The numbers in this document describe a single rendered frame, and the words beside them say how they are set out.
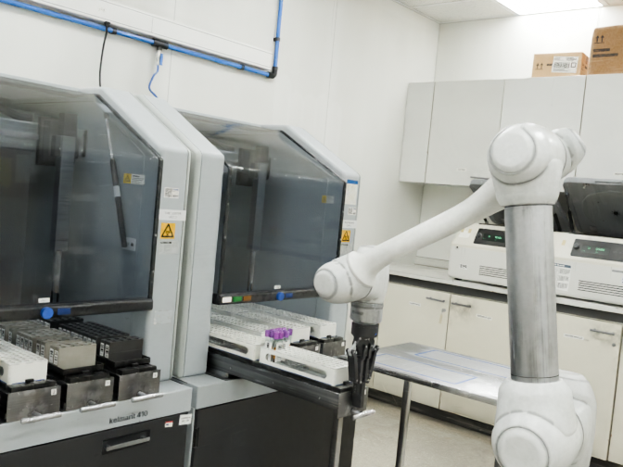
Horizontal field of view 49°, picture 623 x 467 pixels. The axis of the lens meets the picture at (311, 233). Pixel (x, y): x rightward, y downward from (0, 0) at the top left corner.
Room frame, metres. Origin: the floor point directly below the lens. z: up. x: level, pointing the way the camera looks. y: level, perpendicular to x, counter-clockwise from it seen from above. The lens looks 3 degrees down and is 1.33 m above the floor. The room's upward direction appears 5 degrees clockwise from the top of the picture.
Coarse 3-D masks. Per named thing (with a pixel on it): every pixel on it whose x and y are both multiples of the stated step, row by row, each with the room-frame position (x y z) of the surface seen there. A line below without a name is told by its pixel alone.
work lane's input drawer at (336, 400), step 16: (208, 352) 2.20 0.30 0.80; (224, 352) 2.17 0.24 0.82; (224, 368) 2.15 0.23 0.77; (240, 368) 2.10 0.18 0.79; (256, 368) 2.06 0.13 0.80; (272, 368) 2.03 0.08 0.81; (272, 384) 2.01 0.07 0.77; (288, 384) 1.97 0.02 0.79; (304, 384) 1.93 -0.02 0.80; (320, 384) 1.91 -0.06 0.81; (352, 384) 1.92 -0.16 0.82; (320, 400) 1.89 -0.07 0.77; (336, 400) 1.86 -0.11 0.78; (352, 416) 1.84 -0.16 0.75
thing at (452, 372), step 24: (384, 360) 2.24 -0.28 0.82; (408, 360) 2.27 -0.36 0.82; (432, 360) 2.30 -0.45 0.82; (456, 360) 2.34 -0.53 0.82; (480, 360) 2.37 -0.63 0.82; (408, 384) 2.56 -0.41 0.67; (432, 384) 2.02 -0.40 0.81; (456, 384) 2.02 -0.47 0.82; (480, 384) 2.05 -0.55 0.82; (408, 408) 2.57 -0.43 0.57; (336, 432) 2.24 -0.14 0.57; (336, 456) 2.24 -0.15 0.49
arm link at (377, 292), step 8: (360, 248) 1.87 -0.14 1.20; (368, 248) 1.86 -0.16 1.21; (384, 272) 1.85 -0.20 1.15; (376, 280) 1.82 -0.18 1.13; (384, 280) 1.85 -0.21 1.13; (376, 288) 1.83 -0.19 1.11; (384, 288) 1.86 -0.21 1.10; (368, 296) 1.82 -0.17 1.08; (376, 296) 1.84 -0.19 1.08; (384, 296) 1.87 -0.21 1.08
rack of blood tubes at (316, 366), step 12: (264, 348) 2.06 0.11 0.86; (288, 348) 2.08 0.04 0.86; (300, 348) 2.10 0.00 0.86; (264, 360) 2.06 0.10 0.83; (288, 360) 2.08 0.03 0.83; (300, 360) 1.97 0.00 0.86; (312, 360) 1.96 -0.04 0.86; (324, 360) 1.98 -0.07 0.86; (336, 360) 1.98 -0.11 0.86; (300, 372) 1.97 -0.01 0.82; (312, 372) 2.04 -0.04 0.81; (324, 372) 2.03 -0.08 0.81; (336, 372) 1.89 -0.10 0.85; (348, 372) 1.93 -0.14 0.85; (336, 384) 1.89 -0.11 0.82
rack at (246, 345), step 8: (216, 328) 2.29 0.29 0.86; (224, 328) 2.30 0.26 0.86; (216, 336) 2.21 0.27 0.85; (224, 336) 2.18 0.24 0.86; (232, 336) 2.18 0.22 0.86; (240, 336) 2.19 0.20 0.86; (248, 336) 2.21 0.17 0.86; (256, 336) 2.21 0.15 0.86; (216, 344) 2.23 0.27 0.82; (224, 344) 2.24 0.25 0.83; (232, 344) 2.30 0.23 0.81; (240, 344) 2.13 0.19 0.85; (248, 344) 2.11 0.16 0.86; (256, 344) 2.10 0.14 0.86; (264, 344) 2.12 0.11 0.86; (232, 352) 2.15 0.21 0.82; (240, 352) 2.13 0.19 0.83; (248, 352) 2.11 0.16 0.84; (256, 352) 2.10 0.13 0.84
